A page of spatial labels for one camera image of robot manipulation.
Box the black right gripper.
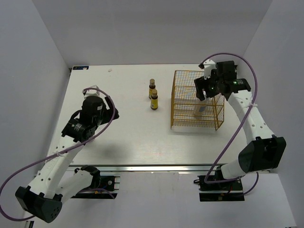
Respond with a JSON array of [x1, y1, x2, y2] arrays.
[[194, 70, 223, 101]]

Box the white granule jar silver lid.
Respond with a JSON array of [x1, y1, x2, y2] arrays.
[[193, 98, 208, 119]]

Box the small yellow-label bottle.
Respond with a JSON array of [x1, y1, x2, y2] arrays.
[[150, 89, 158, 110], [149, 78, 156, 99]]

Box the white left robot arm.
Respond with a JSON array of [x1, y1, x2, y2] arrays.
[[15, 95, 119, 223]]

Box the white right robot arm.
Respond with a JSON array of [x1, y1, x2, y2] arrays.
[[194, 59, 286, 190]]

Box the blue left corner sticker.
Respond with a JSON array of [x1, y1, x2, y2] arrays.
[[72, 66, 89, 70]]

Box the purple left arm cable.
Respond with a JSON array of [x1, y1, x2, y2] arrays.
[[0, 87, 117, 220]]

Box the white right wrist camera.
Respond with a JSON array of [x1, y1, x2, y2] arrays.
[[199, 59, 216, 79]]

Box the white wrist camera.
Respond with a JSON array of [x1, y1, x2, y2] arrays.
[[199, 59, 216, 79], [82, 85, 100, 100]]

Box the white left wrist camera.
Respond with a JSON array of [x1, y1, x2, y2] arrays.
[[82, 85, 100, 100]]

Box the yellow wire rack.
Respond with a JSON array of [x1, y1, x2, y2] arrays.
[[171, 70, 225, 130]]

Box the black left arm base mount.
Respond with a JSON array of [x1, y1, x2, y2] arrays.
[[71, 166, 120, 200]]

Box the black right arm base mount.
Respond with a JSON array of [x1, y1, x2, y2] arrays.
[[193, 175, 245, 202]]

